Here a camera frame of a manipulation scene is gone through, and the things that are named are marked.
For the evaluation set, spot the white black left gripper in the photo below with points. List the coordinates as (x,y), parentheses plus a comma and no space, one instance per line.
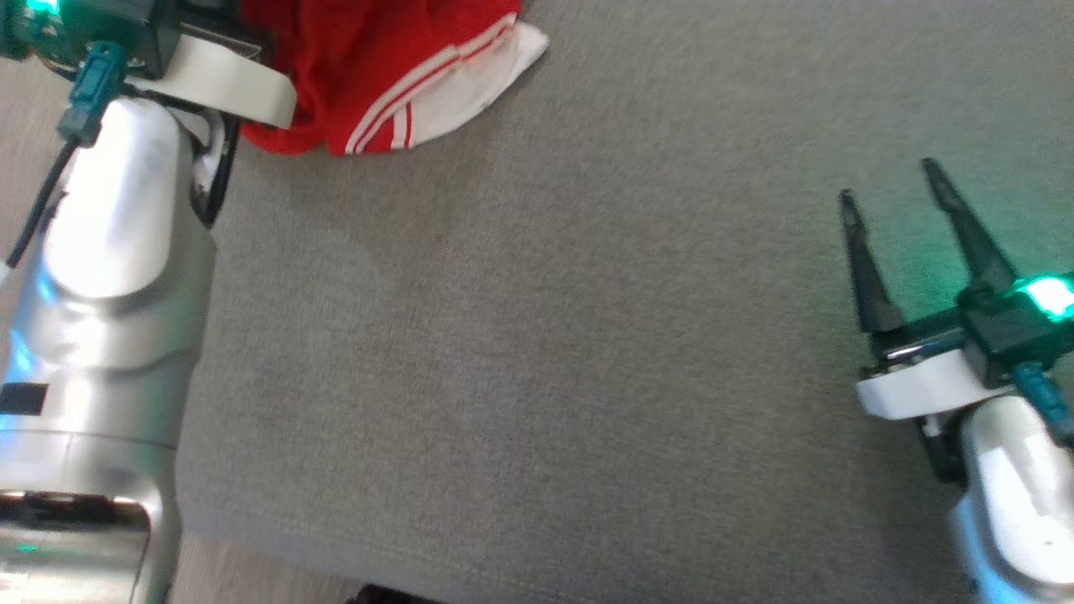
(226,88)

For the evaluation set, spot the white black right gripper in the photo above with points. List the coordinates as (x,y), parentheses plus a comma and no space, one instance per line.
(919,386)

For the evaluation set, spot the red white striped garment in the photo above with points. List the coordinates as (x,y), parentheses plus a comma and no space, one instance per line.
(361,59)

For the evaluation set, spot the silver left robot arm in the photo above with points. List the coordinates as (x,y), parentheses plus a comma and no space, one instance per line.
(109,335)

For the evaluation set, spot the grey fabric sofa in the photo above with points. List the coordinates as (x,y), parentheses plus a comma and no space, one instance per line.
(587,335)

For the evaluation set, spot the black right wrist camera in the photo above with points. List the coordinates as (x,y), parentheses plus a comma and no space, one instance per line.
(1019,323)

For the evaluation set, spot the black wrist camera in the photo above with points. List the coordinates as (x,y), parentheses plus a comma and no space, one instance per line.
(101,21)
(1019,323)

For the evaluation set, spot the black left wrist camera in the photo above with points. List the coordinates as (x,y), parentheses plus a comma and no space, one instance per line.
(101,21)

